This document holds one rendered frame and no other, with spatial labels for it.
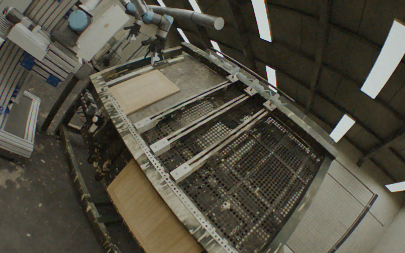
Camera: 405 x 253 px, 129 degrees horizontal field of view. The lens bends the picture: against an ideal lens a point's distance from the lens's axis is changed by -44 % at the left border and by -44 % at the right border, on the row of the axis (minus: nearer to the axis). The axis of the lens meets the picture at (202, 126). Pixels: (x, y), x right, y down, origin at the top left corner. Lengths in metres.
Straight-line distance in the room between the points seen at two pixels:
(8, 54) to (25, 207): 1.08
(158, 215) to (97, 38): 4.92
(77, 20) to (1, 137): 0.98
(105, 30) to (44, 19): 4.08
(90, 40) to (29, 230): 4.83
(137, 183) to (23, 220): 0.93
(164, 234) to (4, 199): 1.19
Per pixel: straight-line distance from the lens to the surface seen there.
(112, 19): 5.46
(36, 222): 1.49
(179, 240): 1.32
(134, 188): 1.46
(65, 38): 1.29
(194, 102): 1.46
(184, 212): 1.00
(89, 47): 5.49
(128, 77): 1.84
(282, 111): 1.63
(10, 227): 1.42
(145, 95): 1.59
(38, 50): 1.20
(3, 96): 1.72
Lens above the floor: 1.26
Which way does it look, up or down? level
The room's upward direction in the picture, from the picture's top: 44 degrees clockwise
